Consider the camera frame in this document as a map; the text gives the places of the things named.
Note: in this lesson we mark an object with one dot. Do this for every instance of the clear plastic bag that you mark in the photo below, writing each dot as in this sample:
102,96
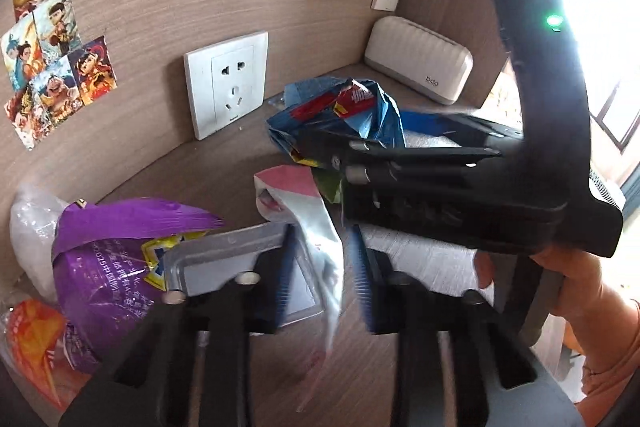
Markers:
32,227

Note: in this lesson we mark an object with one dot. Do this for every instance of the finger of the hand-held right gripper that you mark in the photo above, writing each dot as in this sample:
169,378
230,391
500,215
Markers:
380,149
400,177

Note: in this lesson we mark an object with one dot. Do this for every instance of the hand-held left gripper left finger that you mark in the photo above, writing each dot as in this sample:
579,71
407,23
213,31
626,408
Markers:
282,277

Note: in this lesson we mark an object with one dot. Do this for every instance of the dark window frame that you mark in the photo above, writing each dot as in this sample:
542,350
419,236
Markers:
615,117

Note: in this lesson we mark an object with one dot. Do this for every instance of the person's right forearm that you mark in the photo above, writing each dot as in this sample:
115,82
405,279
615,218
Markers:
610,357

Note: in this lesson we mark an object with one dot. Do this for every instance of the blue snack bag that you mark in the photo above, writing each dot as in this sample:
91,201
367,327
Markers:
380,107

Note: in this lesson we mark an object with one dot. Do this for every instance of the cream ribbed desktop bin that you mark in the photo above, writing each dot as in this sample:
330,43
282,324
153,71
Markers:
415,52

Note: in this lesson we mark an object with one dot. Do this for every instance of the white pink plastic bag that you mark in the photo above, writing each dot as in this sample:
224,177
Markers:
310,207

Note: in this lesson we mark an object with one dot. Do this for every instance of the group of cartoon stickers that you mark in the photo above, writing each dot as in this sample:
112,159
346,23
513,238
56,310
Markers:
45,57

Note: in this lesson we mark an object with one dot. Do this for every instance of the purple snack bag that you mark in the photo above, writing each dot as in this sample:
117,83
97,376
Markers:
100,267

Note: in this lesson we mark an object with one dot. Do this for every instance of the person's right hand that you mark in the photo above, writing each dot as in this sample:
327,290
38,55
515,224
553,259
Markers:
585,282

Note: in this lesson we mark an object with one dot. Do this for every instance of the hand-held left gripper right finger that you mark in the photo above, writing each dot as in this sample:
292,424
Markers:
362,277

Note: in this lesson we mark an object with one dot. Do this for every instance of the orange snack packet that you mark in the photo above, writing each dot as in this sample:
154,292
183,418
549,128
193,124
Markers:
35,342

